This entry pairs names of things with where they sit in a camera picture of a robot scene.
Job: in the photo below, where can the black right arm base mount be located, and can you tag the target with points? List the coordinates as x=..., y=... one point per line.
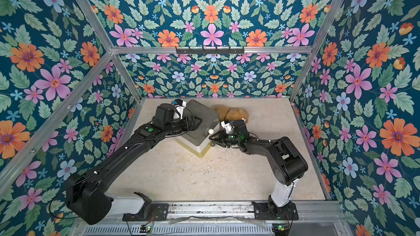
x=270, y=211

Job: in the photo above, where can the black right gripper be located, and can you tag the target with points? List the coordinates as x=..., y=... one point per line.
x=221, y=138

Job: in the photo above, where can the black hook rail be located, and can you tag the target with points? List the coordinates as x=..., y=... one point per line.
x=209, y=50

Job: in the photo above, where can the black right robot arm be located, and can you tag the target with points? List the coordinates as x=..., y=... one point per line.
x=286, y=162

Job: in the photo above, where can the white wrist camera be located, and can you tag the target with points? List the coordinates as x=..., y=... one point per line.
x=227, y=127
x=179, y=105

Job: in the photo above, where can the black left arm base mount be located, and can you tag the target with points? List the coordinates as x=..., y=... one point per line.
x=149, y=210

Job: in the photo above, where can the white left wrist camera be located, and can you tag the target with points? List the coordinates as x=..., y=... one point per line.
x=179, y=105

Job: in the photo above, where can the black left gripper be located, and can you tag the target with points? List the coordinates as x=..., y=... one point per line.
x=192, y=127

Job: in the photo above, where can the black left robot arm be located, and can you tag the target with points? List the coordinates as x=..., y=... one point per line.
x=86, y=195

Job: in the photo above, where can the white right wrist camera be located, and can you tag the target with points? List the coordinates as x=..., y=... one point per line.
x=227, y=127

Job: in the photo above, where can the aluminium front rail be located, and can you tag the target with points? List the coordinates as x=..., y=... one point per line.
x=223, y=218

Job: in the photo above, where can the white yellow drawer cabinet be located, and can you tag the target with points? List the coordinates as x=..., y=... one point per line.
x=199, y=146

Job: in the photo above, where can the brown teddy bear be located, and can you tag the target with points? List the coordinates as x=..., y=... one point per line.
x=231, y=114

